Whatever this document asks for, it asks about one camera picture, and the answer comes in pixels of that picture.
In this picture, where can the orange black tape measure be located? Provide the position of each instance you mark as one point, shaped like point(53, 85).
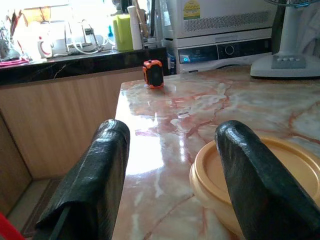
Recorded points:
point(153, 74)

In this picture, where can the white washing machine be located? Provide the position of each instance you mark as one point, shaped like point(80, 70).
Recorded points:
point(225, 52)

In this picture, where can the white red electric kettle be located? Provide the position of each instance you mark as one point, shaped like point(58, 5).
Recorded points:
point(45, 48)

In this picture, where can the pink cloth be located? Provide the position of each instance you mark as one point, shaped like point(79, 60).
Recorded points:
point(12, 63)

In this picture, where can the white tall bottle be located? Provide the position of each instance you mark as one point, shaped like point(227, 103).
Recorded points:
point(136, 30)

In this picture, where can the green plastic jug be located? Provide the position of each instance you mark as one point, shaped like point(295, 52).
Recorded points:
point(123, 35)

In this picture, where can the white microwave oven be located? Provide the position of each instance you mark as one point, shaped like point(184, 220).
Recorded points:
point(225, 15)

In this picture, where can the tan round plastic container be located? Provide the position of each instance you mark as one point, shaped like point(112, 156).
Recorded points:
point(212, 175)

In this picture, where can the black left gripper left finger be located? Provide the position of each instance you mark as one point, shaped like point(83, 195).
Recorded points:
point(95, 175)

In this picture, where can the black stone countertop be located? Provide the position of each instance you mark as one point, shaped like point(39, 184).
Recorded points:
point(75, 66)

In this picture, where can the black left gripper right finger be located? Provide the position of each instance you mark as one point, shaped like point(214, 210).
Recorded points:
point(257, 187)

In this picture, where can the red plastic piece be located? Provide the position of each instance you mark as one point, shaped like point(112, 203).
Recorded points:
point(7, 231)

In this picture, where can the white standing fan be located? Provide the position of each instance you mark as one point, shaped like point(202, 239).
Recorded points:
point(287, 65)

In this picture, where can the blue carton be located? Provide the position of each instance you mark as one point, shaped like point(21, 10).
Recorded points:
point(171, 62)

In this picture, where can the wooden kitchen cabinet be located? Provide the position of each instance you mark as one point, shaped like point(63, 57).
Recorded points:
point(62, 120)

